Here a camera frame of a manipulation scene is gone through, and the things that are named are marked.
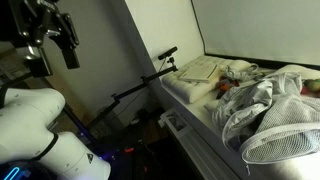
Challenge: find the white perforated bed rail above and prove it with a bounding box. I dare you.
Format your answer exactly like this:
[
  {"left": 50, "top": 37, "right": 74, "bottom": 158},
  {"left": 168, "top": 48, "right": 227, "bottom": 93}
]
[{"left": 159, "top": 83, "right": 251, "bottom": 180}]

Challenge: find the black stereo camera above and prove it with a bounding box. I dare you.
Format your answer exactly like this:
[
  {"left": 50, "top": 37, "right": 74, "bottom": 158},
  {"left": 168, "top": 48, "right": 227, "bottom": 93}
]
[{"left": 157, "top": 46, "right": 179, "bottom": 61}]

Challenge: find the black robot base blue light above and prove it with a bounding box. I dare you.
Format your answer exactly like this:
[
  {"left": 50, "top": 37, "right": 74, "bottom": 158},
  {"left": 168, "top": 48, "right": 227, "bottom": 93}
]
[{"left": 0, "top": 159, "right": 59, "bottom": 180}]

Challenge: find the orange and dark fabric item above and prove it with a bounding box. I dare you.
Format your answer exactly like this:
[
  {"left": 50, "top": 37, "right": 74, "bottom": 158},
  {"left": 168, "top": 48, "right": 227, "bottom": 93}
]
[{"left": 215, "top": 75, "right": 242, "bottom": 100}]

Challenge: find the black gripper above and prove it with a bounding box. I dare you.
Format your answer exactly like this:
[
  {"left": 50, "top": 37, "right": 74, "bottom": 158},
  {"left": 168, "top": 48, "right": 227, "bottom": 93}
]
[{"left": 8, "top": 0, "right": 81, "bottom": 78}]

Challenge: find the white mesh laundry bag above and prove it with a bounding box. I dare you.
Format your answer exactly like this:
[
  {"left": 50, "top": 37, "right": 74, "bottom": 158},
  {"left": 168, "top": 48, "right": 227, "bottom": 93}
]
[{"left": 211, "top": 70, "right": 320, "bottom": 176}]

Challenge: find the white screen with black border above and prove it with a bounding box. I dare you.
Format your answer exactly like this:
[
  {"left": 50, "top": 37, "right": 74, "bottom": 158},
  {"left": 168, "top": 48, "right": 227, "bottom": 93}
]
[{"left": 191, "top": 0, "right": 320, "bottom": 71}]

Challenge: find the green felt ball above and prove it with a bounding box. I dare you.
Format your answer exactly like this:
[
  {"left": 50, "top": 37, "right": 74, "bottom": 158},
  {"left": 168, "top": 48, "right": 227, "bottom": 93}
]
[{"left": 306, "top": 79, "right": 320, "bottom": 93}]

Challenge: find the gray white knitted cloth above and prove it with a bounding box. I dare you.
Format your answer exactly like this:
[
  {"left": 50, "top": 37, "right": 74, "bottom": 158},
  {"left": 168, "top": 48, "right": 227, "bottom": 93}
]
[{"left": 223, "top": 63, "right": 262, "bottom": 83}]

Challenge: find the white framed box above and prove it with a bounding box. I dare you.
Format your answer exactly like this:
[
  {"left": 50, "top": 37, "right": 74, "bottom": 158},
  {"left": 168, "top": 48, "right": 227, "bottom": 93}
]
[{"left": 157, "top": 108, "right": 195, "bottom": 138}]

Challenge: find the wooden shelf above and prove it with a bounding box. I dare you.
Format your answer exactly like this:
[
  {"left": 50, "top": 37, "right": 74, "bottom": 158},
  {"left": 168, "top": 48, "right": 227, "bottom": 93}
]
[{"left": 0, "top": 48, "right": 88, "bottom": 129}]

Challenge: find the white book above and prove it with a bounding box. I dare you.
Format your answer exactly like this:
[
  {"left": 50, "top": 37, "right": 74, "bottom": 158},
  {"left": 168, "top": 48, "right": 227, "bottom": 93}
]
[{"left": 178, "top": 63, "right": 221, "bottom": 84}]

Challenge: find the white tufted cushion mat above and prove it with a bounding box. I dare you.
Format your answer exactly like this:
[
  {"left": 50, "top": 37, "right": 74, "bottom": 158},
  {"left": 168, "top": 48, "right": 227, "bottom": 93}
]
[{"left": 161, "top": 54, "right": 320, "bottom": 180}]

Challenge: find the black articulated camera stand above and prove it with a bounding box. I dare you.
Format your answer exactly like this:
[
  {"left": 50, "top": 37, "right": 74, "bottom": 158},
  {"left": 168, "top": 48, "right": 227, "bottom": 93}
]
[{"left": 84, "top": 56, "right": 179, "bottom": 134}]

